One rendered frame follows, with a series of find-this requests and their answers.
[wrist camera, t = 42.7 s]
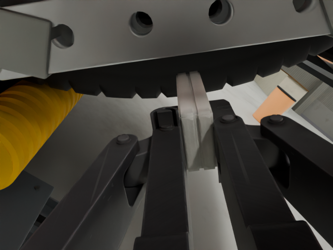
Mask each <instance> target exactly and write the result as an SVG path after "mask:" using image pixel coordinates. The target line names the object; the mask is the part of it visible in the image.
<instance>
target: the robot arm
mask: <svg viewBox="0 0 333 250"><path fill-rule="evenodd" d="M176 86H177V101H178V106H171V107H161V108H158V109H155V110H153V111H151V113H150V117H151V123H152V128H153V133H152V136H150V137H148V138H146V139H143V140H139V141H138V137H137V136H136V135H133V134H122V135H118V136H117V137H115V138H113V139H112V140H111V141H110V142H109V143H108V144H107V146H106V147H105V148H104V149H103V150H102V152H101V153H100V154H99V155H98V156H97V158H96V159H95V160H94V161H93V162H92V164H91V165H90V166H89V167H88V168H87V170H86V171H85V172H84V173H83V174H82V176H81V177H80V178H79V179H78V180H77V182H76V183H75V184H74V185H73V186H72V188H71V189H70V190H69V191H68V192H67V194H66V195H65V196H64V197H63V198H62V200H61V201H60V202H59V203H58V204H57V206H56V207H55V208H54V209H53V210H52V212H51V213H50V214H49V215H48V216H47V218H46V219H45V220H44V221H43V222H42V224H41V225H40V226H39V227H38V228H37V230H36V231H35V232H34V233H33V234H32V236H31V237H30V238H29V239H28V240H27V242H26V243H25V244H24V245H23V246H22V248H21V249H20V250H118V248H119V246H120V244H121V242H122V240H123V237H124V235H125V233H126V231H127V229H128V227H129V225H130V223H131V221H132V219H133V217H134V215H135V213H136V210H137V208H138V206H139V204H140V202H141V200H142V198H143V196H144V194H145V192H146V194H145V203H144V212H143V221H142V230H141V236H140V237H136V238H135V241H134V246H133V250H194V243H193V232H192V222H191V211H190V200H189V190H188V179H187V170H188V172H193V171H199V169H201V168H204V170H210V169H215V167H218V177H219V183H221V184H222V189H223V193H224V197H225V201H226V205H227V209H228V213H229V217H230V221H231V225H232V229H233V233H234V237H235V241H236V245H237V249H238V250H323V249H322V247H321V245H320V243H319V242H318V240H317V238H316V236H315V235H314V233H313V231H312V229H311V228H310V226H309V225H308V223H309V224H310V225H311V226H312V227H313V228H314V229H315V230H316V231H317V232H318V233H319V234H320V235H321V236H322V237H323V238H324V239H325V240H326V242H327V243H328V244H329V245H330V246H331V247H332V248H333V144H332V143H330V142H328V141H327V140H325V139H323V138H322V137H320V136H319V135H317V134H315V133H314V132H312V131H310V130H309V129H307V128H306V127H304V126H302V125H301V124H299V123H297V122H296V121H294V120H293V119H291V118H289V117H286V116H282V115H270V116H266V117H263V118H262V119H261V121H260V125H248V124H245V123H244V121H243V119H242V118H241V117H240V116H237V115H236V114H235V112H234V110H233V109H232V106H231V104H230V102H229V101H227V100H225V99H219V100H211V101H209V100H208V97H207V94H206V91H205V88H204V85H203V82H202V79H201V76H200V73H199V72H198V71H191V72H189V74H186V73H185V72H184V73H178V74H177V75H176ZM285 199H286V200H287V201H288V202H289V203H290V204H291V205H292V206H293V207H294V208H295V209H296V210H297V211H298V212H299V213H300V214H301V215H302V216H303V218H304V219H305V220H306V221H307V222H308V223H307V222H306V221H304V220H298V221H296V219H295V218H294V216H293V214H292V212H291V210H290V208H289V206H288V204H287V202H286V201H285Z"/></svg>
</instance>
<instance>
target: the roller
mask: <svg viewBox="0 0 333 250"><path fill-rule="evenodd" d="M82 96H83V94H79V93H75V91H74V90H73V89H72V88H71V89H69V90H68V91H63V90H59V89H55V88H50V87H49V85H48V84H47V83H45V84H43V85H39V84H35V83H32V82H29V81H25V80H21V81H19V82H18V83H16V84H15V85H13V86H11V87H10V88H8V89H7V90H5V91H4V92H2V93H0V190H1V189H4V188H6V187H8V186H9V185H11V184H12V183H13V182H14V180H15V179H16V178H17V177H18V175H19V174H20V173H21V171H23V169H24V168H25V167H26V166H27V164H28V163H29V162H30V160H31V159H32V158H33V157H34V156H35V154H36V153H37V152H38V150H39V149H40V148H41V147H42V146H43V144H44V143H45V142H46V141H47V139H48V138H49V137H50V136H51V134H52V133H53V132H54V131H55V129H56V128H57V127H58V126H59V124H60V123H61V122H62V121H63V120H64V118H65V117H66V116H67V115H68V113H69V112H70V111H71V110H72V108H73V107H74V106H75V105H76V103H77V102H78V101H79V100H80V98H81V97H82Z"/></svg>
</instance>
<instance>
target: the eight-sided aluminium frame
mask: <svg viewBox="0 0 333 250"><path fill-rule="evenodd" d="M215 1H216V0H0V80H10V79H17V78H24V77H31V76H33V77H37V78H41V79H46V78H47V77H49V76H50V75H52V74H53V73H59V72H66V71H73V70H80V69H87V68H94V67H101V66H108V65H115V64H122V63H132V62H139V61H146V60H153V59H160V58H167V57H174V56H181V55H188V54H195V53H202V52H209V51H216V50H223V49H230V48H237V47H244V46H251V45H258V44H265V43H272V42H279V41H286V40H293V39H300V38H307V37H314V36H322V35H327V36H330V37H333V0H218V4H219V6H218V10H217V12H216V13H215V14H214V15H211V16H209V8H210V6H211V4H212V3H213V2H215ZM139 11H141V12H144V13H146V14H148V15H149V16H150V17H151V20H152V22H153V24H151V25H145V24H143V23H142V22H141V21H140V19H139V17H138V15H139Z"/></svg>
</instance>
